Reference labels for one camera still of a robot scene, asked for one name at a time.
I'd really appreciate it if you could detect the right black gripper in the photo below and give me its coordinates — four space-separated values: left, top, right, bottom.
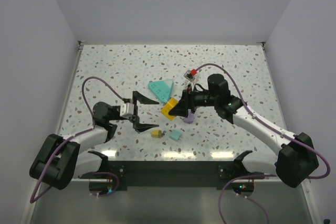
169 84 218 117

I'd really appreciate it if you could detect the yellow cube socket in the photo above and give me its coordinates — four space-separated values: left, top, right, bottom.
161 97 178 121

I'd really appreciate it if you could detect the teal triangular socket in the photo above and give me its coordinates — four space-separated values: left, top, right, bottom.
148 79 174 103

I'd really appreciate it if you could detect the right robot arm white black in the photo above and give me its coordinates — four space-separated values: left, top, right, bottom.
169 74 319 188

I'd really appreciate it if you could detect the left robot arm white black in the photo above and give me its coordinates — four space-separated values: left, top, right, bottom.
29 91 158 190

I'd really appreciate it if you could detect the teal small plug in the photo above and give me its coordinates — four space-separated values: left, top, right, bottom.
169 130 182 141

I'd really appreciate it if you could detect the yellow small plug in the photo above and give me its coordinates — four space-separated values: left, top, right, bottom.
151 130 165 138

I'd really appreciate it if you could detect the purple power strip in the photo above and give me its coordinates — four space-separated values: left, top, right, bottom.
183 110 195 124

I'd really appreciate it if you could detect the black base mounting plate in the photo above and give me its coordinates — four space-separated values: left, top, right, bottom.
104 161 251 190

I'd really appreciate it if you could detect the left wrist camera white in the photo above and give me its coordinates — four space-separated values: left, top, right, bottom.
120 99 134 119

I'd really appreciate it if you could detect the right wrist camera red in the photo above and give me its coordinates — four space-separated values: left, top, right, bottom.
183 69 197 82

